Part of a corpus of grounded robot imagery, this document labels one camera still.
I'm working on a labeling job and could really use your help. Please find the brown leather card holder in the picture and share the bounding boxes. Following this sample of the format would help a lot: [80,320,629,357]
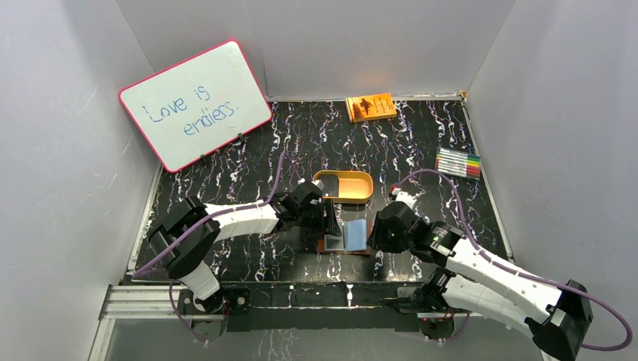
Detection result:
[317,219,372,256]

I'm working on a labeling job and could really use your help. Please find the gold oval tin tray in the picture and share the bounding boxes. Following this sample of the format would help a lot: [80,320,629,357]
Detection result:
[313,170,374,205]

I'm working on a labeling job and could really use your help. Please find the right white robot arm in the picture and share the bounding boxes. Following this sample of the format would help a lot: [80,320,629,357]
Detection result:
[369,201,593,360]

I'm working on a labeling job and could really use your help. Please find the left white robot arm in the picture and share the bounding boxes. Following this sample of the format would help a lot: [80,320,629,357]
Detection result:
[136,180,342,313]

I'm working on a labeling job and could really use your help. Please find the colour marker pen set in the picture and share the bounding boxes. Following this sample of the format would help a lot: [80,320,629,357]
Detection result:
[435,147,482,181]

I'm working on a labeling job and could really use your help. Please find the orange book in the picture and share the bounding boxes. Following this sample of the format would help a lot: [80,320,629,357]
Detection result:
[345,93,397,123]

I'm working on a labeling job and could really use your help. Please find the pink framed whiteboard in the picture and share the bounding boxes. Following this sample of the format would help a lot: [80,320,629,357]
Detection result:
[118,40,272,173]

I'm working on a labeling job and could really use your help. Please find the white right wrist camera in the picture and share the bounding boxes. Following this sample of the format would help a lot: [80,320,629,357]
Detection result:
[390,186,416,210]

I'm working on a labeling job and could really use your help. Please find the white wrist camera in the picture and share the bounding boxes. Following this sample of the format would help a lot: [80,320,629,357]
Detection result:
[312,180,324,190]
[390,186,416,210]

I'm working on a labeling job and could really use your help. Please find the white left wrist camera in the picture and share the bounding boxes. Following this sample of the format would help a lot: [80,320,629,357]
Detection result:
[312,180,324,190]

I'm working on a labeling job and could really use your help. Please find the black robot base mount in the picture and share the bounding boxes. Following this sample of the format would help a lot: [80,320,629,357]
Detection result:
[170,281,469,343]

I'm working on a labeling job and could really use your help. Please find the aluminium rail frame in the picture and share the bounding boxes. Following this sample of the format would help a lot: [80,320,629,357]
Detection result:
[90,285,545,360]

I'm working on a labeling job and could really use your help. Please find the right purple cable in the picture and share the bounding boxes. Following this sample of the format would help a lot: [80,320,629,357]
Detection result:
[393,168,633,352]

